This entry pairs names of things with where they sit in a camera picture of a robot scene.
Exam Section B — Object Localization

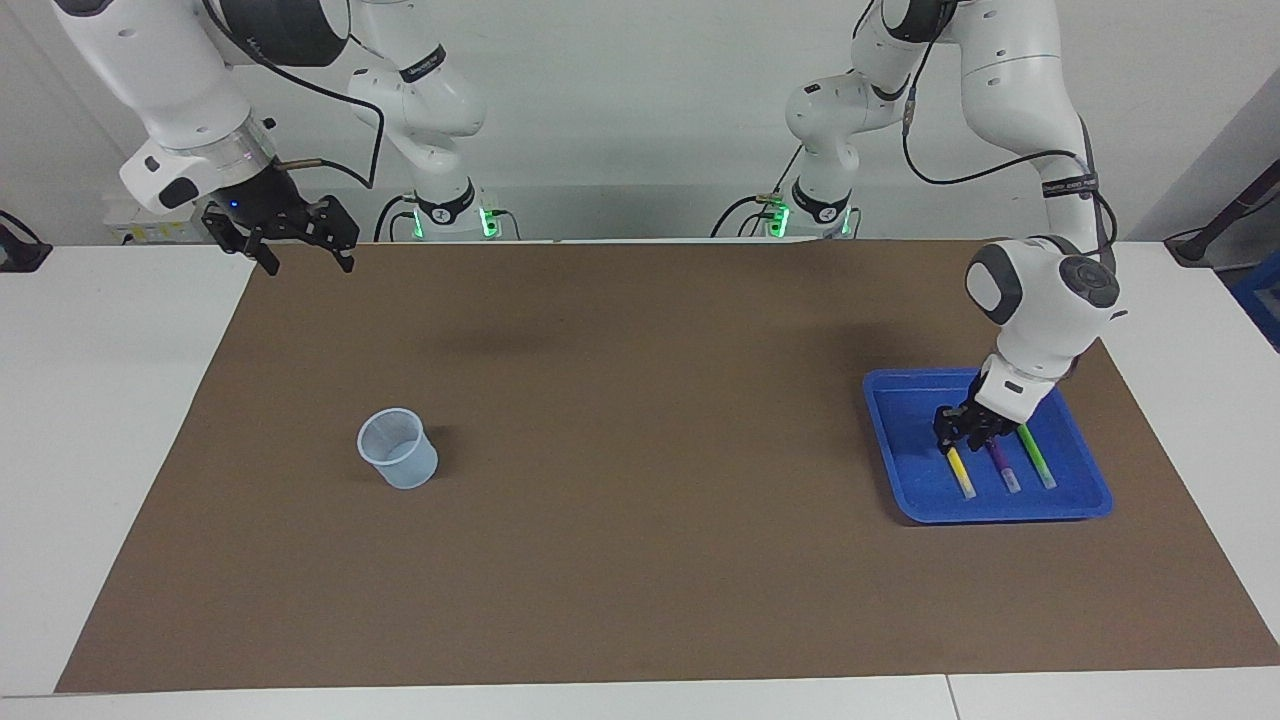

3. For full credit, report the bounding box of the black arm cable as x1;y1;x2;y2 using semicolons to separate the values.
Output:
900;0;1119;273
200;0;386;191

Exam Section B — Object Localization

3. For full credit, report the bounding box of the white power strip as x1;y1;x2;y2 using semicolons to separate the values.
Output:
100;193;216;245

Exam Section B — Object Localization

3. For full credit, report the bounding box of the black table clamp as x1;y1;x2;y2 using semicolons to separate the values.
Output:
0;210;53;273

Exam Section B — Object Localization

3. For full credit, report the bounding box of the brown table mat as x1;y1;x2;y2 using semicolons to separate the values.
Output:
55;238;1280;694

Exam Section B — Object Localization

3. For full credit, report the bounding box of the blue plastic tray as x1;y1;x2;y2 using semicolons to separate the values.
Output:
862;367;1114;525

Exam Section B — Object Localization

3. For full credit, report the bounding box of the clear plastic cup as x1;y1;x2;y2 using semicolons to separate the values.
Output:
357;407;439;491

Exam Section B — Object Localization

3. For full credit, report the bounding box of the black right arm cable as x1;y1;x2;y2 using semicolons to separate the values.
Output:
200;0;386;191

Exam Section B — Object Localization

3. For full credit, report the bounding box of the blue box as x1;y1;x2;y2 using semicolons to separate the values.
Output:
1230;250;1280;351

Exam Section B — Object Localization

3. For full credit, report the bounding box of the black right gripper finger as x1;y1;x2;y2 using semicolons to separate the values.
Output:
202;205;281;277
308;195;361;274

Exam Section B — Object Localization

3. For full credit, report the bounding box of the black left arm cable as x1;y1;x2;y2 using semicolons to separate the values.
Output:
900;0;1119;273

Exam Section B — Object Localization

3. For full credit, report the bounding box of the green pen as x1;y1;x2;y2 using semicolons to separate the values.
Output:
1016;424;1058;490

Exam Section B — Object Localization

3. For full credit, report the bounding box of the purple pen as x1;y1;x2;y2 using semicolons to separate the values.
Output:
987;440;1022;494

